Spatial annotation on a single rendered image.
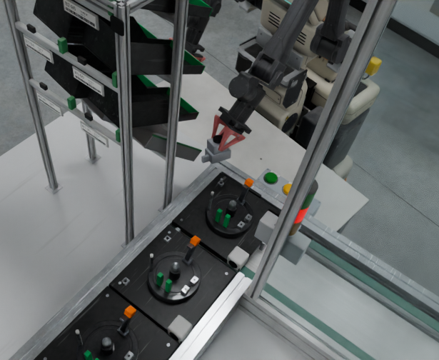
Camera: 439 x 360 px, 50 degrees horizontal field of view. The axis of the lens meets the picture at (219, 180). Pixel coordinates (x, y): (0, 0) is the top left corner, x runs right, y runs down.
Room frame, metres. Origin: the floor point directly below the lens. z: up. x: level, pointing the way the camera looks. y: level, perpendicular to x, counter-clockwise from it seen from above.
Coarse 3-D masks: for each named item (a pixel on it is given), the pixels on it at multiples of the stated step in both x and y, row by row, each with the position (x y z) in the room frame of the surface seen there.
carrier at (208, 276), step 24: (144, 264) 0.58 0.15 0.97; (168, 264) 0.59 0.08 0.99; (192, 264) 0.60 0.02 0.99; (216, 264) 0.63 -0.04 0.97; (120, 288) 0.50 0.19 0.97; (144, 288) 0.52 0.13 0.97; (168, 288) 0.51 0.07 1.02; (192, 288) 0.54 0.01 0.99; (216, 288) 0.56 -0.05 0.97; (144, 312) 0.45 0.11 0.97; (168, 312) 0.47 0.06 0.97; (192, 312) 0.48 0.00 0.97
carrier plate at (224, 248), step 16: (224, 176) 0.94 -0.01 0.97; (208, 192) 0.86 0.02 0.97; (224, 192) 0.88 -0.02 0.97; (240, 192) 0.89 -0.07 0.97; (192, 208) 0.79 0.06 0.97; (256, 208) 0.84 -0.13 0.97; (272, 208) 0.86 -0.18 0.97; (176, 224) 0.73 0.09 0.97; (192, 224) 0.74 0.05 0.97; (256, 224) 0.78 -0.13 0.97; (208, 240) 0.70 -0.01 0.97; (224, 240) 0.71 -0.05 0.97; (240, 240) 0.72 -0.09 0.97; (256, 240) 0.73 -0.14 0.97; (224, 256) 0.66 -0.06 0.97
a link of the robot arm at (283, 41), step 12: (300, 0) 1.15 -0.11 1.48; (312, 0) 1.15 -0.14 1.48; (288, 12) 1.14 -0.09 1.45; (300, 12) 1.13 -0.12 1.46; (288, 24) 1.11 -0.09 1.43; (300, 24) 1.12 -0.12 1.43; (276, 36) 1.09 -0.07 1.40; (288, 36) 1.09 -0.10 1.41; (264, 48) 1.08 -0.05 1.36; (276, 48) 1.07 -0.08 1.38; (288, 48) 1.08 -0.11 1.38; (264, 60) 1.06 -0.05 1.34; (276, 60) 1.04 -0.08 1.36; (252, 72) 1.05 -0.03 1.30; (264, 72) 1.03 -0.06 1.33
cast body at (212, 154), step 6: (216, 138) 0.92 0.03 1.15; (210, 144) 0.91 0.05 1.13; (216, 144) 0.90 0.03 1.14; (210, 150) 0.90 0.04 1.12; (216, 150) 0.89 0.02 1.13; (228, 150) 0.92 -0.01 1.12; (204, 156) 0.89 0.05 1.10; (210, 156) 0.89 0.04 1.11; (216, 156) 0.89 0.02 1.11; (222, 156) 0.90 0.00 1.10; (228, 156) 0.91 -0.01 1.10; (204, 162) 0.88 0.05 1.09; (216, 162) 0.89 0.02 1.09
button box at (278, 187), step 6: (264, 174) 0.99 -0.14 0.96; (276, 174) 1.00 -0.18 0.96; (258, 180) 0.96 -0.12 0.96; (264, 180) 0.96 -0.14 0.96; (282, 180) 0.98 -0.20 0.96; (270, 186) 0.94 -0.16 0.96; (276, 186) 0.95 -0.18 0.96; (282, 186) 0.95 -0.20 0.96; (276, 192) 0.93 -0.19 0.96; (282, 192) 0.93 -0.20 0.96
